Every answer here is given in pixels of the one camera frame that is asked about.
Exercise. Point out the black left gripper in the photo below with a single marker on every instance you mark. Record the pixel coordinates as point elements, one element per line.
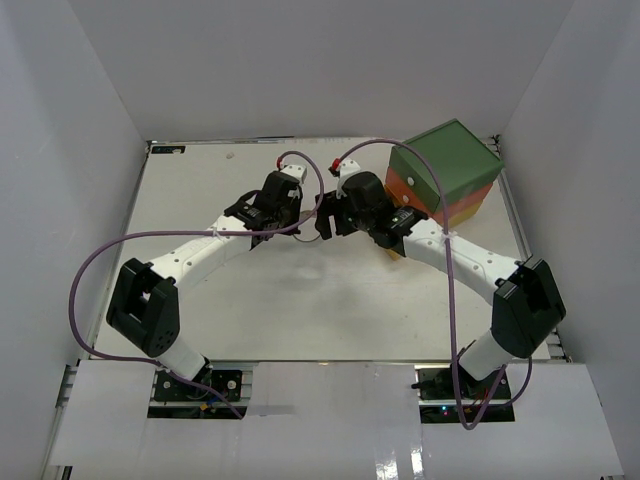
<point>296,206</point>

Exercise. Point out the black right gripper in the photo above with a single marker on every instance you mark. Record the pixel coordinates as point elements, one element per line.
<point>331,205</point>

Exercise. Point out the green drawer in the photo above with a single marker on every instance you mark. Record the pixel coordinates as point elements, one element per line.
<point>415,175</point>

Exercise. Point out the large clear tape roll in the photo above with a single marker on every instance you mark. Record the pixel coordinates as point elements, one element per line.
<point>307,231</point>

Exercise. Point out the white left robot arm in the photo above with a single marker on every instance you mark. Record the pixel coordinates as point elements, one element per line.
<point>145,305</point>

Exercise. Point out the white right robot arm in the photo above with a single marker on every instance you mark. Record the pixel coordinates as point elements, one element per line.
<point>523,294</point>

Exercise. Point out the green drawer cabinet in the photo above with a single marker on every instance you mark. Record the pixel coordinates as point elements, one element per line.
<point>461,161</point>

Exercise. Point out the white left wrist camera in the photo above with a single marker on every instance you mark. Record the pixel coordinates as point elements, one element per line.
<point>298,172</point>

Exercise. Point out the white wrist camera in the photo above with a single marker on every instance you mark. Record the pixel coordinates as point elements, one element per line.
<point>345,167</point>
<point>298,172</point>

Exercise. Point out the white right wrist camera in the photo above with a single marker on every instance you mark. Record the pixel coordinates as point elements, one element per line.
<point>345,167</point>

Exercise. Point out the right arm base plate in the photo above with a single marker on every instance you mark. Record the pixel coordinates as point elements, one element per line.
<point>437,405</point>

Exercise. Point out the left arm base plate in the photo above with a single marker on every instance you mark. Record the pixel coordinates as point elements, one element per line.
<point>226,396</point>

